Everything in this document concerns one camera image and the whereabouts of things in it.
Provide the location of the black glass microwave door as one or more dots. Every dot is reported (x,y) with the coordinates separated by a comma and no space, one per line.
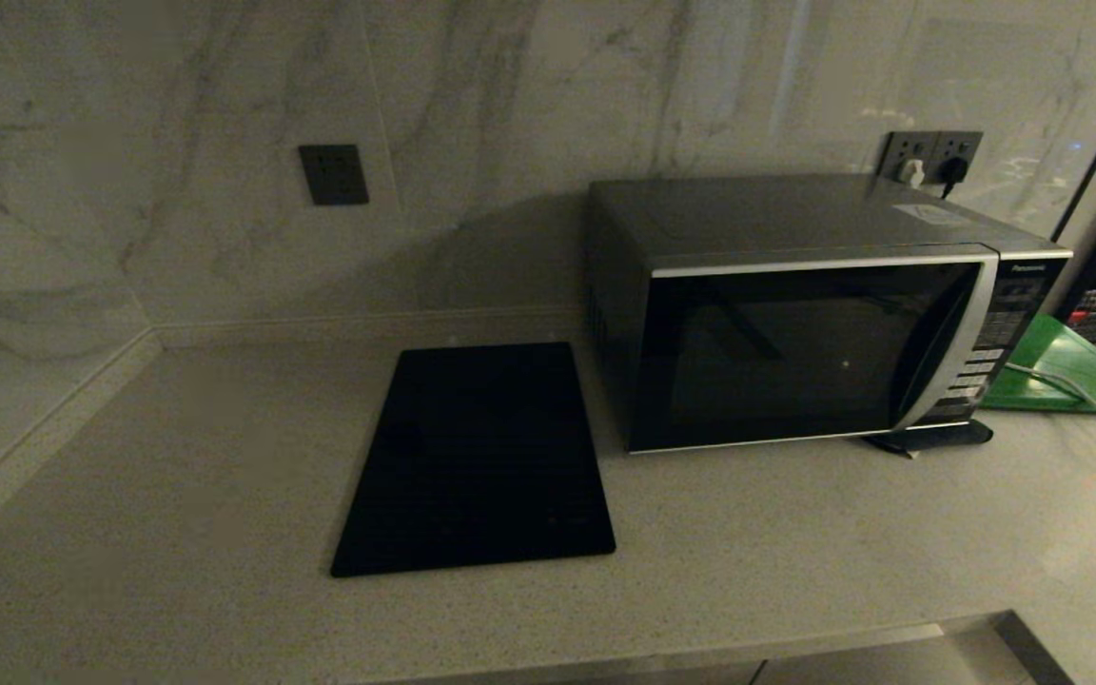
(776,357)

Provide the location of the silver microwave oven body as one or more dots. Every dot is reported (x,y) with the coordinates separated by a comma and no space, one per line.
(776,214)

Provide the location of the black mat under microwave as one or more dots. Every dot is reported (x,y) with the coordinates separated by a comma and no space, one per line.
(943,436)

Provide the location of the black induction cooktop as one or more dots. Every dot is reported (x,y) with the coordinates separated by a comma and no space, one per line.
(472,457)

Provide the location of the white power plug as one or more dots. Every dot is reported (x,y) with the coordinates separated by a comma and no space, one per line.
(910,173)

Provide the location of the black power plug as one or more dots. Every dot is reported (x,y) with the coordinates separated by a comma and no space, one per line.
(953,169)

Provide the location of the beige cabinet front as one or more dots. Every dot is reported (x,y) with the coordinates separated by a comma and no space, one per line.
(890,661)

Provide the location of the green cutting board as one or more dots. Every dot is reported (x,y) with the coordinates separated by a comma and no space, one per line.
(1071,362)

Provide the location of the dark grey single wall socket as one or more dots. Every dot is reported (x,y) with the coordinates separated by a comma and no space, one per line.
(333,174)

